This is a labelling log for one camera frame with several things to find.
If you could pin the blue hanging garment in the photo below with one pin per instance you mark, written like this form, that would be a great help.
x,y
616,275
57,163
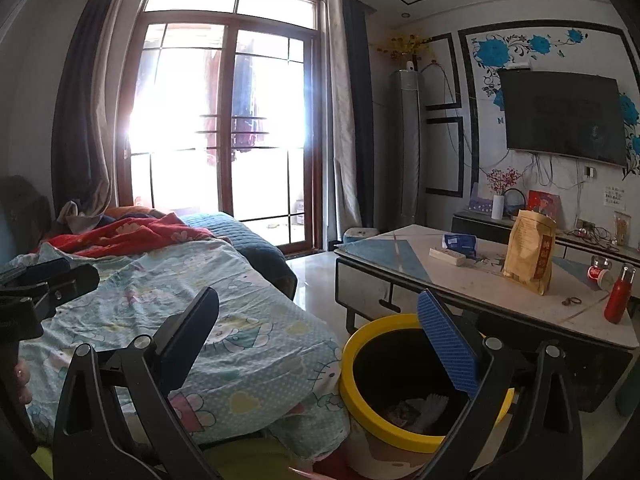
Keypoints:
x,y
250,95

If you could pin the beige curtain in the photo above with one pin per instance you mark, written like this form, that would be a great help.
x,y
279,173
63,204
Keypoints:
x,y
345,160
112,75

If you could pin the purple box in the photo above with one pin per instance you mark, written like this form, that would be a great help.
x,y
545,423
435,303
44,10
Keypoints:
x,y
480,205

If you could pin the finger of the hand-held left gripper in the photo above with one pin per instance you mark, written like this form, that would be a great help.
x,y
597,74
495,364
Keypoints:
x,y
40,270
75,285

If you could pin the cartoon printed bed sheet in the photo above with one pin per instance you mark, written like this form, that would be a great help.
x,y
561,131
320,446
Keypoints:
x,y
250,340

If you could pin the red hanging garment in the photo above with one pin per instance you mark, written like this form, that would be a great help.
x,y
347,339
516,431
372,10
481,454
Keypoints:
x,y
212,105

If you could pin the red blanket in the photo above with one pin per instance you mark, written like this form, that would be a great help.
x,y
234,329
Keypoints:
x,y
135,235

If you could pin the dark curtain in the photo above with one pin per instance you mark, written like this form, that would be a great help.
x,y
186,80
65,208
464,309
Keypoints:
x,y
362,110
75,100

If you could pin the white blue coffee table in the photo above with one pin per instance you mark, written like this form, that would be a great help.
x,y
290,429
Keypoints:
x,y
480,280

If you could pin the white vase pink flowers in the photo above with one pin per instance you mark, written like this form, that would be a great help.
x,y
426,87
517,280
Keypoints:
x,y
497,207

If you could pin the long white box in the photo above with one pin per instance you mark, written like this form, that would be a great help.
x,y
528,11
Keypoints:
x,y
447,255

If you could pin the light blue stool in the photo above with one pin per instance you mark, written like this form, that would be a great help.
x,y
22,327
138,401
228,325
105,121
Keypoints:
x,y
361,237

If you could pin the yellow artificial flowers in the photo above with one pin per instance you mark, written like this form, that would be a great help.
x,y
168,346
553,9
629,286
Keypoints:
x,y
402,45

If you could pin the black television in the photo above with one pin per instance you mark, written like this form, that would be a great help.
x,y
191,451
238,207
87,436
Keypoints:
x,y
560,115

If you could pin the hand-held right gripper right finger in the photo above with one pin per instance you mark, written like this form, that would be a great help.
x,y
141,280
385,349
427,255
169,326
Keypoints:
x,y
445,340

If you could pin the round black framed ornament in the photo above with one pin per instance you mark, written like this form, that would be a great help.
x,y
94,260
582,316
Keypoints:
x,y
515,204

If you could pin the white paper notice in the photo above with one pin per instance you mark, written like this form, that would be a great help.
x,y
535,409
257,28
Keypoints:
x,y
614,195

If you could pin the small white box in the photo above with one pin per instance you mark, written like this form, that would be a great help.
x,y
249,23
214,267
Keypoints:
x,y
519,64

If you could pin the clear pack of sticks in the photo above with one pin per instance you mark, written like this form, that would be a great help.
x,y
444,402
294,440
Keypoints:
x,y
623,230

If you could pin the white wall socket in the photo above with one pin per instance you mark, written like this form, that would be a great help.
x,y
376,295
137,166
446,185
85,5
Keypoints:
x,y
591,172

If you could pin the person's left hand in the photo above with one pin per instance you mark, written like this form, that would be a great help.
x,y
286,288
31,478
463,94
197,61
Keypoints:
x,y
23,385

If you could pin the yellow rimmed black bin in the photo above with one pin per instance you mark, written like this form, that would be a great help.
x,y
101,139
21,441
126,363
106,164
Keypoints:
x,y
380,360

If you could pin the grey cloth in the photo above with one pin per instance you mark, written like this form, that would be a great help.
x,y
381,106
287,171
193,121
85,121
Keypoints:
x,y
80,217

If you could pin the blue flower wall sticker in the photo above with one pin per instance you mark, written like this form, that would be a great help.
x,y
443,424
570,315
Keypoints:
x,y
492,52

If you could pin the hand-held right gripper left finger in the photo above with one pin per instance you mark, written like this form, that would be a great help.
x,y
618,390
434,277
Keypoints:
x,y
185,340

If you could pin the brown framed glass door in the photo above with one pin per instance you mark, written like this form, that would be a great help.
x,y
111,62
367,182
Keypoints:
x,y
227,110

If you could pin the red can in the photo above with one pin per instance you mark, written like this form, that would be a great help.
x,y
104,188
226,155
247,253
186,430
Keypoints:
x,y
596,274

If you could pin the grey standing air conditioner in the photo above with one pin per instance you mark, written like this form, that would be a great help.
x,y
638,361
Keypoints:
x,y
407,160

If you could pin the blue tissue pack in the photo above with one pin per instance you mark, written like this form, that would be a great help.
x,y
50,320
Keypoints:
x,y
460,245

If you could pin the yellow paper bag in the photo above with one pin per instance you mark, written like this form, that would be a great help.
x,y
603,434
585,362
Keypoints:
x,y
527,255

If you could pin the red box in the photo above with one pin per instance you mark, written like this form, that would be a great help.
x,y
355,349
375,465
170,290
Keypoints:
x,y
545,202

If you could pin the black power strip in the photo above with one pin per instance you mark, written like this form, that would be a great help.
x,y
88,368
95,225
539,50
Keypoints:
x,y
585,224

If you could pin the red bottle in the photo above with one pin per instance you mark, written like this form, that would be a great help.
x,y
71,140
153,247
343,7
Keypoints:
x,y
617,302

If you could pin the black white television stand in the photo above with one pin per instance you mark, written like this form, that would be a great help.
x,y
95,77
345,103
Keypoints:
x,y
475,227

